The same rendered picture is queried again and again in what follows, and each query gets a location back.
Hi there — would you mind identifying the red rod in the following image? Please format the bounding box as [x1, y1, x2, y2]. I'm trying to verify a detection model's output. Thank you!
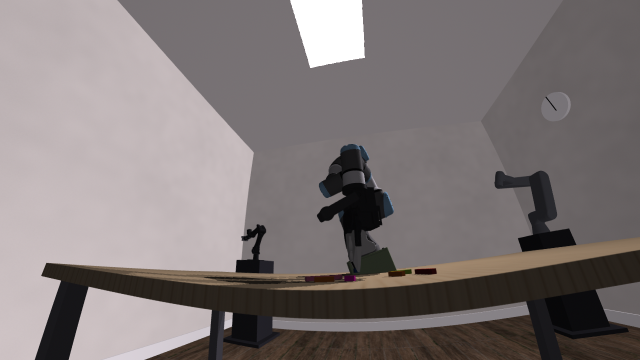
[414, 268, 437, 275]

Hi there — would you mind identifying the pink rod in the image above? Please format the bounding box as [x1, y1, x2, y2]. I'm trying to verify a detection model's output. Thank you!
[305, 274, 343, 282]

